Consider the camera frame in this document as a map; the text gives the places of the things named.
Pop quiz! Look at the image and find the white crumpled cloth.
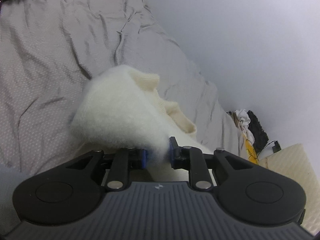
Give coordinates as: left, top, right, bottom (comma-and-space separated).
234, 109, 251, 137

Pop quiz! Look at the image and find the yellow item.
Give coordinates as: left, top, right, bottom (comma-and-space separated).
245, 139, 259, 165

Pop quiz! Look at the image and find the black charger with cable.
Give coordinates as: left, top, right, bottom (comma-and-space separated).
261, 140, 281, 153

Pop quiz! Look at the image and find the cream quilted cushion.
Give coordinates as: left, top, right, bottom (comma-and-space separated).
259, 144, 320, 235

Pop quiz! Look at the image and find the grey bed cover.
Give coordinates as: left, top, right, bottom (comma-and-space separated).
1, 0, 246, 220

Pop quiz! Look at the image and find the fluffy cream white sweater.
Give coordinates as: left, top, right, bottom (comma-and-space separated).
71, 65, 212, 181

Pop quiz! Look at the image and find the black fluffy garment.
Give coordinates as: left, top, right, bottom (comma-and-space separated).
247, 110, 269, 153

